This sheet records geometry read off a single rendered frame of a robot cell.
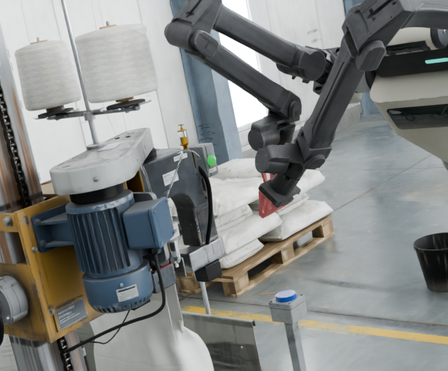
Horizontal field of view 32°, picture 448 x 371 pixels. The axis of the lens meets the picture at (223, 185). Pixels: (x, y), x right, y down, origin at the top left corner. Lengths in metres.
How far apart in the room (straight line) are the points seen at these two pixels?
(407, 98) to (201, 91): 6.15
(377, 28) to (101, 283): 0.78
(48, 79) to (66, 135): 5.01
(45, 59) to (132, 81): 0.29
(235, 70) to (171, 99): 6.04
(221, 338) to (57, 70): 1.08
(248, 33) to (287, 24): 7.66
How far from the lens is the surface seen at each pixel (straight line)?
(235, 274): 4.86
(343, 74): 1.59
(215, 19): 1.75
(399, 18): 1.48
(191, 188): 2.14
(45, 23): 6.97
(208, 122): 8.08
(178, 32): 1.72
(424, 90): 1.97
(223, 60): 1.80
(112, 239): 1.71
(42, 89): 1.96
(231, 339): 2.57
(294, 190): 1.93
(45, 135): 6.83
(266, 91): 1.92
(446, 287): 4.46
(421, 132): 2.08
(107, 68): 1.75
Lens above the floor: 1.66
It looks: 12 degrees down
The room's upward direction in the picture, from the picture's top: 11 degrees counter-clockwise
